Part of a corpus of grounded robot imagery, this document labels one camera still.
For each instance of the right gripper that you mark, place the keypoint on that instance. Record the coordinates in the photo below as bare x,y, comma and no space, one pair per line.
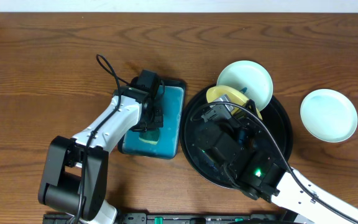
252,123

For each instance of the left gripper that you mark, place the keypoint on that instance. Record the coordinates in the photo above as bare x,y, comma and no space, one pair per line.
153,117

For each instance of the green yellow sponge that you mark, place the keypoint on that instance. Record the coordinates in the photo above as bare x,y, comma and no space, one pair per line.
151,136

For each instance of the yellow plate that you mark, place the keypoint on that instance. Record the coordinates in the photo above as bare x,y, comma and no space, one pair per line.
235,96

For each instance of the light blue plate bottom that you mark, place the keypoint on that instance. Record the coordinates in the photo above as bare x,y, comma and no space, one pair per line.
329,115

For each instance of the light blue plate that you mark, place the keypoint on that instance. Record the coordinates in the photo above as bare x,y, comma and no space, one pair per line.
329,115
251,79

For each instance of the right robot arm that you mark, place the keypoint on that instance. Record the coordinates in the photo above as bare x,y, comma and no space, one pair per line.
243,149

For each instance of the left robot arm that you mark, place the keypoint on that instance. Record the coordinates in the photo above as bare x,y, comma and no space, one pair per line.
74,179

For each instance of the round black tray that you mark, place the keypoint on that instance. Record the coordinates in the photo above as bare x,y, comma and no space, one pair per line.
274,116

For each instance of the rectangular tray with blue water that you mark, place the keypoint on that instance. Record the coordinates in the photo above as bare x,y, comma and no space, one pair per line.
173,92

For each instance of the light blue plate top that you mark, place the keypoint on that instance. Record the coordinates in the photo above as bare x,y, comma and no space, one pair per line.
251,79

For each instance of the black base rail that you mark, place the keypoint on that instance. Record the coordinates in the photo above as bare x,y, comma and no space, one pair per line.
143,218

